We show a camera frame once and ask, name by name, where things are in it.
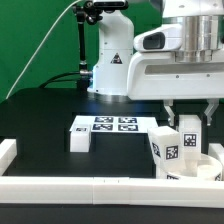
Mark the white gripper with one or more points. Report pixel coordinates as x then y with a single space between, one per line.
171 65

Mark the white round stool seat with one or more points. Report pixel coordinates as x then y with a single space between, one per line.
205 169

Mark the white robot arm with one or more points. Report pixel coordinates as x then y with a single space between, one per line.
116 37

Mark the white fiducial marker sheet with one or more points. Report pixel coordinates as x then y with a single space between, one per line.
114 124

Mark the black camera on mount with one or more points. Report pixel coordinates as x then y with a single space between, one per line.
111 4

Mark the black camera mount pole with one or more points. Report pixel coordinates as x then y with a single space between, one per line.
87 13

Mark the white U-shaped boundary frame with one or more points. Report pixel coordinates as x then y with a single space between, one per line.
122 191

